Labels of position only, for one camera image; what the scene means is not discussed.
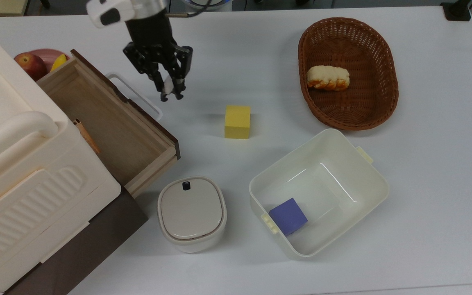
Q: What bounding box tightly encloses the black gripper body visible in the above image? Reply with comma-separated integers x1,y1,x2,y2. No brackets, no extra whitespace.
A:
125,10,177,54

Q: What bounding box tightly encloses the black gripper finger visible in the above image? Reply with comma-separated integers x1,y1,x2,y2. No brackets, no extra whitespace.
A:
169,46,194,100
123,41,168,102

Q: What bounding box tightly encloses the small panda toy figure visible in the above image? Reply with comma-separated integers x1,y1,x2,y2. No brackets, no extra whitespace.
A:
163,75,180,101

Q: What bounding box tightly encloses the open wooden drawer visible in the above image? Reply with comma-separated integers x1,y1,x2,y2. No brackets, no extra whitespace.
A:
36,49,181,199

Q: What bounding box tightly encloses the yellow toy fruit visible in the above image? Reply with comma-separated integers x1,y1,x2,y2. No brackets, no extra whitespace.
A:
50,54,68,73

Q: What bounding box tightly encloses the toy bread loaf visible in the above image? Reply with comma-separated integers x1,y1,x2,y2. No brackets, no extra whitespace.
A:
306,65,350,92

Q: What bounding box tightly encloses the dark brown drawer cabinet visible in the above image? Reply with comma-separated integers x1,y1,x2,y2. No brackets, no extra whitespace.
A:
5,188,149,295

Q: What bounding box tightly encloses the yellow foam block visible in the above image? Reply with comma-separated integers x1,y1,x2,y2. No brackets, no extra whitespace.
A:
224,105,252,140

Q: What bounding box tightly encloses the pink plate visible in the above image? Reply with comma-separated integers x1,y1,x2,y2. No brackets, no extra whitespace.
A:
28,49,70,73

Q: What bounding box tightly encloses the red apple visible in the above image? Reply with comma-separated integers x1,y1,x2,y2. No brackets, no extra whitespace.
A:
14,52,48,82

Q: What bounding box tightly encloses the white lidded container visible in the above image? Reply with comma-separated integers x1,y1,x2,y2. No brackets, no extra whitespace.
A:
157,176,227,253

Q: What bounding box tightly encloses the cream plastic storage box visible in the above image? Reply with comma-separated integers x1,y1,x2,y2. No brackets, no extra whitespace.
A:
0,18,122,294

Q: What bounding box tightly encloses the purple cube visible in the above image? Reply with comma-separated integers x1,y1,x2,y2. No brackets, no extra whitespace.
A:
269,197,309,236

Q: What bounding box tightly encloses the white plastic bin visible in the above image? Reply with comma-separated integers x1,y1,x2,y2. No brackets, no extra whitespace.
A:
249,128,390,259

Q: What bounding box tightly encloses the brown wicker basket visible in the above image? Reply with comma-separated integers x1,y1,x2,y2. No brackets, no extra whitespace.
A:
297,17,399,131

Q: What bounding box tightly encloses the black table clamp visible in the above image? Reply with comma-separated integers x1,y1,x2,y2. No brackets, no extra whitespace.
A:
440,0,472,21

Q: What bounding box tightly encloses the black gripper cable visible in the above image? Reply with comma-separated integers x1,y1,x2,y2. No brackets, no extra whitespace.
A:
166,0,213,18

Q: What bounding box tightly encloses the clear plastic loop handle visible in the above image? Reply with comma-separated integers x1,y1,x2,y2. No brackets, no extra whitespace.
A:
106,73,163,122

